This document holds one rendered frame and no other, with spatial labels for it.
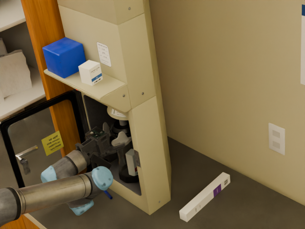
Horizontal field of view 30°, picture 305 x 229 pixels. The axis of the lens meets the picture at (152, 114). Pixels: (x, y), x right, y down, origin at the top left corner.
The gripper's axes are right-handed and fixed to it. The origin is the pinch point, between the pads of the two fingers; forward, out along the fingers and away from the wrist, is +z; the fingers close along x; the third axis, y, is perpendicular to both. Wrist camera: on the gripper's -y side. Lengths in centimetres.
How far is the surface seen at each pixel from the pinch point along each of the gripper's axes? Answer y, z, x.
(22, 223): -45, -35, 43
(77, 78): 29.2, -11.0, 2.3
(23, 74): -22, 20, 113
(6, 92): -28, 8, 116
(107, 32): 45.1, -2.0, -8.7
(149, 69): 28.5, 6.6, -14.4
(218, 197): -30.1, 16.0, -27.5
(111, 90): 29.0, -9.1, -13.3
